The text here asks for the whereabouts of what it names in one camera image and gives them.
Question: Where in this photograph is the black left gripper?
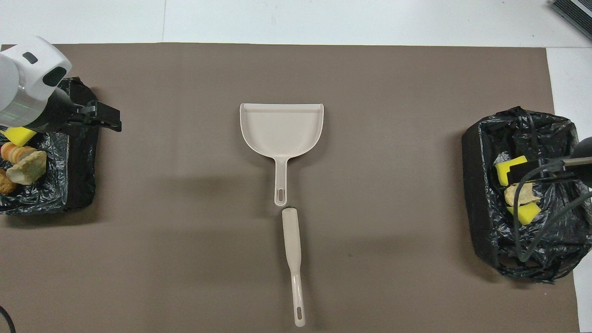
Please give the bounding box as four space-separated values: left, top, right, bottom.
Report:
33 87 123 135

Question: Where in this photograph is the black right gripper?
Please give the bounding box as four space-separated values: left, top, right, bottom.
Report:
506 136 592 186

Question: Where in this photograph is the large yellow sponge piece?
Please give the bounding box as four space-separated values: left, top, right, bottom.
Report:
496 155 528 186

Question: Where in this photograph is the small yellow sponge piece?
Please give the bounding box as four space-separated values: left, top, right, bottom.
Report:
506 202 542 226

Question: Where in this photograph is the notched yellow sponge piece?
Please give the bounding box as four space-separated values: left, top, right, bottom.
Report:
0 126 38 147

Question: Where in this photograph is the pale bread chunk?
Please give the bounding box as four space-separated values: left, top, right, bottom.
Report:
6 150 48 186

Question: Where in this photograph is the golden croissant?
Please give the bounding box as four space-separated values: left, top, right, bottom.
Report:
0 142 38 165

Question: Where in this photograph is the oval brown bread roll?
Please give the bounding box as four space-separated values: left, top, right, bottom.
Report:
0 167 19 195

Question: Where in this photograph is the beige plastic dustpan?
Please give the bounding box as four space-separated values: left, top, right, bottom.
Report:
239 103 325 207

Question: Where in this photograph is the beige hand brush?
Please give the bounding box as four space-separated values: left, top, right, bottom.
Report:
281 207 307 328

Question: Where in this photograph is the open bin with black bag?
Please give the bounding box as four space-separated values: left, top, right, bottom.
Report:
462 106 592 284

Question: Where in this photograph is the box wrapped in black bag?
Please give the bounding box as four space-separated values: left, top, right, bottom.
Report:
0 77 102 215

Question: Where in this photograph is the dark ribbed device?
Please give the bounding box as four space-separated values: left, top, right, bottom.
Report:
550 0 592 42

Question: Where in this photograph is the brown table mat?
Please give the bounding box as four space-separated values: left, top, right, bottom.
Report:
0 44 581 333

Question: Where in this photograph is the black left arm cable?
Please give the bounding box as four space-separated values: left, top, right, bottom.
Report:
0 304 16 333

